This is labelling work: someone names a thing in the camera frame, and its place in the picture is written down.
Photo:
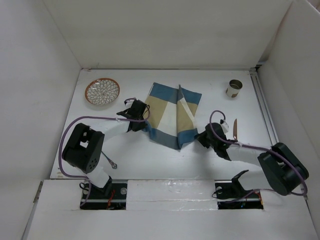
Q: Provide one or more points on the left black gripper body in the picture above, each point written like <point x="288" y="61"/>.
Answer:
<point x="141" y="125"/>

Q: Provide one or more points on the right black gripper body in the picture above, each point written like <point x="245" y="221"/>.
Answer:
<point x="204" y="139"/>

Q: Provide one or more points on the blue beige checkered placemat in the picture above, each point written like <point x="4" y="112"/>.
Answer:
<point x="172" y="115"/>

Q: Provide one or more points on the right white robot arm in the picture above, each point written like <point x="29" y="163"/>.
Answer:
<point x="282" y="169"/>

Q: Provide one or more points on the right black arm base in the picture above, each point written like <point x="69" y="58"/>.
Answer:
<point x="231" y="195"/>

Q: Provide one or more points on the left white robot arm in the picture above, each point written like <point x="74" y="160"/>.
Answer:
<point x="81" y="143"/>

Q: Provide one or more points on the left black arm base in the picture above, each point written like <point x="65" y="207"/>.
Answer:
<point x="115" y="197"/>

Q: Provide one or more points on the copper knife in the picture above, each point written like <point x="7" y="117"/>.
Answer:
<point x="235" y="130"/>

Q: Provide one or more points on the patterned ceramic plate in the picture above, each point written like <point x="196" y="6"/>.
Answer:
<point x="102" y="92"/>

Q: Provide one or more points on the iridescent metal fork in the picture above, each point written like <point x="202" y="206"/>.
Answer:
<point x="113" y="164"/>

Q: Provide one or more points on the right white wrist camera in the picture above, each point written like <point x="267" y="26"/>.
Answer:
<point x="224" y="125"/>

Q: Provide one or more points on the aluminium rail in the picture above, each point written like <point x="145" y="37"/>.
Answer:
<point x="270" y="127"/>

